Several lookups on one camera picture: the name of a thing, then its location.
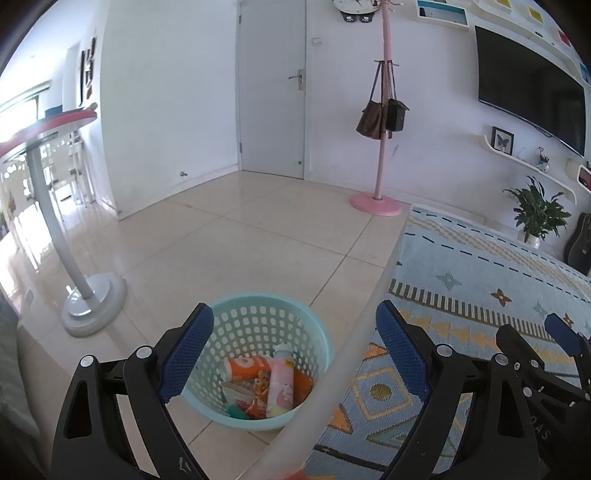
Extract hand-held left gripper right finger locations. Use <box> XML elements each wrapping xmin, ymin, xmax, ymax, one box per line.
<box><xmin>375</xmin><ymin>299</ymin><xmax>549</xmax><ymax>480</ymax></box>

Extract white door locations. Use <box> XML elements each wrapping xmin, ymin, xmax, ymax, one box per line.
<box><xmin>236</xmin><ymin>0</ymin><xmax>308</xmax><ymax>181</ymax></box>

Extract curved white wall shelf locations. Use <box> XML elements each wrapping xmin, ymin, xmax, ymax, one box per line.
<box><xmin>482</xmin><ymin>131</ymin><xmax>578</xmax><ymax>204</ymax></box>

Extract black hanging bag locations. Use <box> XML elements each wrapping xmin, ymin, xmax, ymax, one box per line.
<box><xmin>385</xmin><ymin>60</ymin><xmax>411</xmax><ymax>134</ymax></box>

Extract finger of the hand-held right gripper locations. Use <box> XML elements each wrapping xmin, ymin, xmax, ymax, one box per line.
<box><xmin>544</xmin><ymin>312</ymin><xmax>591</xmax><ymax>392</ymax></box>
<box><xmin>495</xmin><ymin>324</ymin><xmax>591</xmax><ymax>462</ymax></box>

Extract white wall cubby shelf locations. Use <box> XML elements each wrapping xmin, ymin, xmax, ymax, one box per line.
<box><xmin>471</xmin><ymin>0</ymin><xmax>591</xmax><ymax>86</ymax></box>

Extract dark wall photo frames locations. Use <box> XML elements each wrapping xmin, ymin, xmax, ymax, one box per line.
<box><xmin>79</xmin><ymin>37</ymin><xmax>98</xmax><ymax>105</ymax></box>

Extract orange wrapper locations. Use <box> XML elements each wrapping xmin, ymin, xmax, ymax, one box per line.
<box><xmin>293</xmin><ymin>369</ymin><xmax>316</xmax><ymax>404</ymax></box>

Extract round bar table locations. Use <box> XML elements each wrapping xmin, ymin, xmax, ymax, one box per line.
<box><xmin>0</xmin><ymin>102</ymin><xmax>128</xmax><ymax>337</ymax></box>

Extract pink printed bottle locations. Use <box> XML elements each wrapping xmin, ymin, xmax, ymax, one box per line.
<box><xmin>268</xmin><ymin>344</ymin><xmax>296</xmax><ymax>412</ymax></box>

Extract potted green plant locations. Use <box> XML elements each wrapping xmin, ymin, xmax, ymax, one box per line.
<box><xmin>503</xmin><ymin>175</ymin><xmax>571</xmax><ymax>250</ymax></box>

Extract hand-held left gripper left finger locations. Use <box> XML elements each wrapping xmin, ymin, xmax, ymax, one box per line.
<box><xmin>51</xmin><ymin>302</ymin><xmax>216</xmax><ymax>480</ymax></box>

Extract orange paper cup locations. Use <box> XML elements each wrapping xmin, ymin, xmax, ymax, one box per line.
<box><xmin>224</xmin><ymin>355</ymin><xmax>274</xmax><ymax>384</ymax></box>

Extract white milk carton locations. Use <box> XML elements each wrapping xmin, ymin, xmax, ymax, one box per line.
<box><xmin>221</xmin><ymin>379</ymin><xmax>256</xmax><ymax>404</ymax></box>

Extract black television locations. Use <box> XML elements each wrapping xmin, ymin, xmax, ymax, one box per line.
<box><xmin>475</xmin><ymin>25</ymin><xmax>587</xmax><ymax>158</ymax></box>

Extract black guitar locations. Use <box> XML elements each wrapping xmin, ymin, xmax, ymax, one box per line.
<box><xmin>563</xmin><ymin>215</ymin><xmax>591</xmax><ymax>277</ymax></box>

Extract teal plastic basket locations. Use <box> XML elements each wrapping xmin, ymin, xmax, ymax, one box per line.
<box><xmin>181</xmin><ymin>292</ymin><xmax>336</xmax><ymax>433</ymax></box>

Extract framed butterfly picture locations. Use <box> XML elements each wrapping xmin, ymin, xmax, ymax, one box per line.
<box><xmin>491</xmin><ymin>126</ymin><xmax>515</xmax><ymax>153</ymax></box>

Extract white red paper cup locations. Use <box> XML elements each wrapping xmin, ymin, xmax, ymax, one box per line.
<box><xmin>242</xmin><ymin>399</ymin><xmax>273</xmax><ymax>420</ymax></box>

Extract pink coat rack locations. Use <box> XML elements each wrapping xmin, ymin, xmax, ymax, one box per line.
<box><xmin>349</xmin><ymin>0</ymin><xmax>403</xmax><ymax>217</ymax></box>

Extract grey cloth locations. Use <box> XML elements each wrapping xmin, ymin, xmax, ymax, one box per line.
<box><xmin>0</xmin><ymin>295</ymin><xmax>42</xmax><ymax>440</ymax></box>

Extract patterned table mat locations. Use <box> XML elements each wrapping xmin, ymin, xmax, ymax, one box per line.
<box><xmin>305</xmin><ymin>205</ymin><xmax>591</xmax><ymax>480</ymax></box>

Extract brown hanging bag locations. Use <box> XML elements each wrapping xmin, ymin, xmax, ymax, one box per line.
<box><xmin>355</xmin><ymin>60</ymin><xmax>387</xmax><ymax>138</ymax></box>

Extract white framed blue picture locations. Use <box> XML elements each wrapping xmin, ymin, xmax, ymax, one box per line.
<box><xmin>416</xmin><ymin>0</ymin><xmax>470</xmax><ymax>27</ymax></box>

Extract white wall clock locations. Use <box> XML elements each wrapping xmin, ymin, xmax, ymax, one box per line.
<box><xmin>331</xmin><ymin>0</ymin><xmax>378</xmax><ymax>24</ymax></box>

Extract white chair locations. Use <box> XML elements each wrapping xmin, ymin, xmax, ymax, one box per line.
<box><xmin>68</xmin><ymin>131</ymin><xmax>98</xmax><ymax>208</ymax></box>

